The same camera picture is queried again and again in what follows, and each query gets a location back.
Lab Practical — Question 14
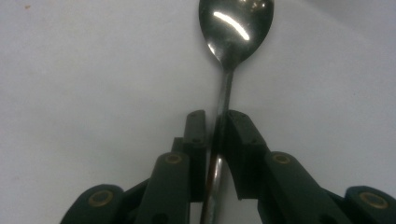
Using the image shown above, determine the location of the metal spoon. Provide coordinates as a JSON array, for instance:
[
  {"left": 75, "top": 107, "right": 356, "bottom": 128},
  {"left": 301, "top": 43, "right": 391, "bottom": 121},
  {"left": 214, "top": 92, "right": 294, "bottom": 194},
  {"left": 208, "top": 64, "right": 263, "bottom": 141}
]
[{"left": 198, "top": 0, "right": 276, "bottom": 224}]

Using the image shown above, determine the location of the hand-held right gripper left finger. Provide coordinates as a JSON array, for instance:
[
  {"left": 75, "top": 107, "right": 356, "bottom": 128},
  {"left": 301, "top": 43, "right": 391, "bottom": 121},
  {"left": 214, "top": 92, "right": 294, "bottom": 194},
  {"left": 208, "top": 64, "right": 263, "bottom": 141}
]
[{"left": 134, "top": 110, "right": 208, "bottom": 224}]

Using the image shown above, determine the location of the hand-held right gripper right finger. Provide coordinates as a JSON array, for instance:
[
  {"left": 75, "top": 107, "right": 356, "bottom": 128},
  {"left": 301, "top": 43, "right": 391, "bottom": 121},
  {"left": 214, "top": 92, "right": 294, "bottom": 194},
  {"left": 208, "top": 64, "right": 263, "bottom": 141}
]
[{"left": 214, "top": 109, "right": 353, "bottom": 224}]

